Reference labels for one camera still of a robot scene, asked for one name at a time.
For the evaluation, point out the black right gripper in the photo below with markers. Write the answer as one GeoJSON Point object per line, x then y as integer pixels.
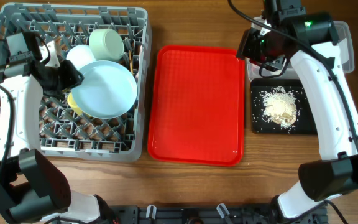
{"type": "Point", "coordinates": [247, 50]}

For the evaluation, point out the pile of rice waste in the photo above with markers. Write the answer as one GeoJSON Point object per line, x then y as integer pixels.
{"type": "Point", "coordinates": [278, 106]}

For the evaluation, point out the light blue bowl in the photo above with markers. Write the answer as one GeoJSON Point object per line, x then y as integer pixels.
{"type": "Point", "coordinates": [80, 56]}

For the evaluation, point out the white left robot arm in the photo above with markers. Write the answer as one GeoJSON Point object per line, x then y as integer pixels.
{"type": "Point", "coordinates": [32, 189]}

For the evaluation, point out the light blue round plate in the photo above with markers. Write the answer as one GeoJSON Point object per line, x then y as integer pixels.
{"type": "Point", "coordinates": [108, 90]}

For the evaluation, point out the red plastic tray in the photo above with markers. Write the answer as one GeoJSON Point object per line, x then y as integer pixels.
{"type": "Point", "coordinates": [197, 112]}

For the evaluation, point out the yellow plastic cup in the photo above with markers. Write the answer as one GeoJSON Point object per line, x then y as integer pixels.
{"type": "Point", "coordinates": [71, 102]}

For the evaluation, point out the black food waste tray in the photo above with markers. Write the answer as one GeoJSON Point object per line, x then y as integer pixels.
{"type": "Point", "coordinates": [262, 123]}

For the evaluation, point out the wooden chopstick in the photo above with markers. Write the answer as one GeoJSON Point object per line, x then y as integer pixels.
{"type": "Point", "coordinates": [131, 63]}

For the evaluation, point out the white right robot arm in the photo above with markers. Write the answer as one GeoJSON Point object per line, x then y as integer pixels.
{"type": "Point", "coordinates": [310, 44]}

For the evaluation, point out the green bowl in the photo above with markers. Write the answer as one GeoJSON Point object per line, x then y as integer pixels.
{"type": "Point", "coordinates": [106, 44]}

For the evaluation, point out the grey plastic dishwasher rack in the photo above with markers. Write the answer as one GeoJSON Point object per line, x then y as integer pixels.
{"type": "Point", "coordinates": [62, 132]}

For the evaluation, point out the white plastic fork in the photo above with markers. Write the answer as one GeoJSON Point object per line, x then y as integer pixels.
{"type": "Point", "coordinates": [139, 60]}

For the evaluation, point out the clear plastic waste bin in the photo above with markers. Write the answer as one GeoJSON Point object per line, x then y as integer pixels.
{"type": "Point", "coordinates": [346, 56]}

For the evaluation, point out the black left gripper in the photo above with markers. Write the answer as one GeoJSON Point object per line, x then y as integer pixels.
{"type": "Point", "coordinates": [74, 79]}

